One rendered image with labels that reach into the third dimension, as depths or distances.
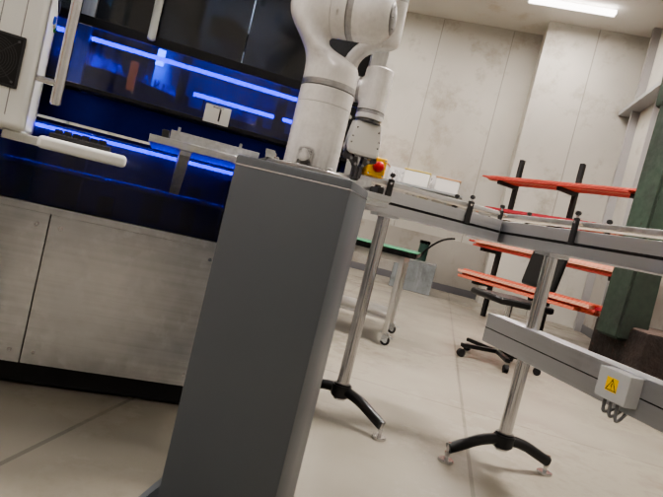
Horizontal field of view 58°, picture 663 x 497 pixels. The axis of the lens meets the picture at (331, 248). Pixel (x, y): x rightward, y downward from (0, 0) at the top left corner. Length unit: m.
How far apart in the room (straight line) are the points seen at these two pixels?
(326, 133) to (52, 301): 1.17
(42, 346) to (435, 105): 9.26
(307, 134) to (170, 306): 1.00
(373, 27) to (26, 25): 0.77
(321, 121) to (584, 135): 9.05
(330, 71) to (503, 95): 9.58
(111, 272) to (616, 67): 9.29
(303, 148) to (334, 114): 0.10
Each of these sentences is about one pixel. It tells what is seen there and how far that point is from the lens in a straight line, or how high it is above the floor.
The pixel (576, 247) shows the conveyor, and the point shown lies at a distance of 2.17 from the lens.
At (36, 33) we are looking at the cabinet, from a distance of 1.57.
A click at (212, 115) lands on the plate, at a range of 2.06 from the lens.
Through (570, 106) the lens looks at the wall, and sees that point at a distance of 10.25.
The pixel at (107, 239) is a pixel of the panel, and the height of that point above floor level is 0.54.
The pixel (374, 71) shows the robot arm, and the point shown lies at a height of 1.22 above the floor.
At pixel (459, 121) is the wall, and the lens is 10.69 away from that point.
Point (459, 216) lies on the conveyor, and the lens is 2.44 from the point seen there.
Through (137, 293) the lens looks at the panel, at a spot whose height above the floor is 0.38.
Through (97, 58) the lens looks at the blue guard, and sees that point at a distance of 2.09.
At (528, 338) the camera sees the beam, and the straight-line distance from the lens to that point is 2.32.
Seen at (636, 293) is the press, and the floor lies 0.77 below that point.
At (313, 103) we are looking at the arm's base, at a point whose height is 1.00.
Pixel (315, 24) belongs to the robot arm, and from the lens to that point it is 1.35.
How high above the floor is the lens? 0.78
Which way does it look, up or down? 3 degrees down
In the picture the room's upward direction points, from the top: 14 degrees clockwise
